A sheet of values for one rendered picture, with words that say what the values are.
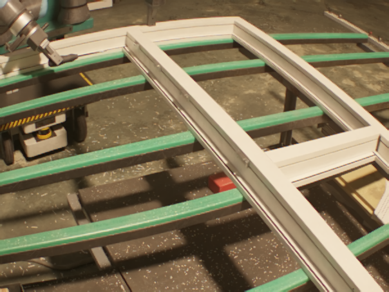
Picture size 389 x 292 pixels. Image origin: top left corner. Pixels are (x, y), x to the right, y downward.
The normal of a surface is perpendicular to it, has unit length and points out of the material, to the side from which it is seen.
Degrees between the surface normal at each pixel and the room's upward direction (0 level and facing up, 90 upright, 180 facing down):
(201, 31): 90
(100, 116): 0
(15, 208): 0
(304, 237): 90
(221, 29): 90
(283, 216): 90
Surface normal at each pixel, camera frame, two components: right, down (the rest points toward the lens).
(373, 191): 0.04, -0.84
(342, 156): 0.40, 0.51
